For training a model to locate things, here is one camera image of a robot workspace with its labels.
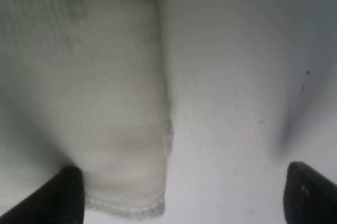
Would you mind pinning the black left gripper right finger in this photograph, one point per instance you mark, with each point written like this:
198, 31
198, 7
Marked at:
309, 197

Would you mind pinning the white towel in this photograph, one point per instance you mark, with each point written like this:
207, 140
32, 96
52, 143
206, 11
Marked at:
83, 84

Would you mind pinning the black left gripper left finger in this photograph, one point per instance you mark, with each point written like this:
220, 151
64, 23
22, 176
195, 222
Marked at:
59, 200

